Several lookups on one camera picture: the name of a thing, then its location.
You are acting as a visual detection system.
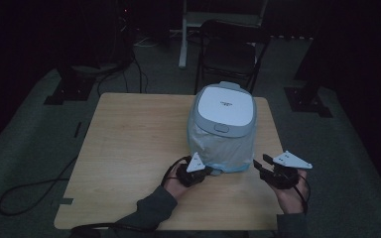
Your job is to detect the translucent plastic trash bag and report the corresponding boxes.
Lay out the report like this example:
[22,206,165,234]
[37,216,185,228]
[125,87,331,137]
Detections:
[187,126,257,175]

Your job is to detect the black folding chair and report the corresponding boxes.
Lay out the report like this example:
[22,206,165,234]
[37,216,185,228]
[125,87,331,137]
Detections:
[193,19,273,96]

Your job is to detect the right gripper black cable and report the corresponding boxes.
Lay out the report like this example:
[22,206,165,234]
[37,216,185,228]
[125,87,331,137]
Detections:
[290,174,311,215]

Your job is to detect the person's right hand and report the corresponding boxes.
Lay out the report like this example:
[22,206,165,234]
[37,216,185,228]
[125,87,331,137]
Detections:
[271,169,312,215]

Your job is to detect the black stand base plate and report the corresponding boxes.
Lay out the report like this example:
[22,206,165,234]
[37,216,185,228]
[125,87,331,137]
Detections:
[283,86,333,119]
[43,64,96,106]

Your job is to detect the white grey lidded trash can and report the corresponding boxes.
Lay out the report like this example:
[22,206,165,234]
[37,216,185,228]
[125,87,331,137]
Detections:
[187,80,259,176]

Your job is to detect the bundle of black cables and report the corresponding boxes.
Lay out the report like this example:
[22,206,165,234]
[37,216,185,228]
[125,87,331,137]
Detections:
[95,46,149,97]

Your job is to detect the grey tape piece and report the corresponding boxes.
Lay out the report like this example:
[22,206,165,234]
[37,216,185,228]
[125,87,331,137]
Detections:
[51,197,75,207]

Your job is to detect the person's left hand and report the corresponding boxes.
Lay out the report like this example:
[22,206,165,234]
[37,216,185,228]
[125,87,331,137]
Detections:
[162,170,193,201]

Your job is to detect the small black strip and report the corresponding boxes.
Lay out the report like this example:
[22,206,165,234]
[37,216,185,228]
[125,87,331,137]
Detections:
[72,121,83,140]

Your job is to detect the long black floor cable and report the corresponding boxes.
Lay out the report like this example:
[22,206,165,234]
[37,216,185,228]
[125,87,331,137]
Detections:
[0,154,79,218]

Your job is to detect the white desk frame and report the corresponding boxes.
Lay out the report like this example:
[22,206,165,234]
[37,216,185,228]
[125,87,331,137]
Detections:
[177,0,270,69]

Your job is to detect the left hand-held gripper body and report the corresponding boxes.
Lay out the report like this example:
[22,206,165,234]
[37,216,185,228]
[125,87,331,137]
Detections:
[176,151,206,188]

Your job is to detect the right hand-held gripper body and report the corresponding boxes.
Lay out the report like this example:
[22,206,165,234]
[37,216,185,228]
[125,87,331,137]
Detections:
[262,150,314,190]

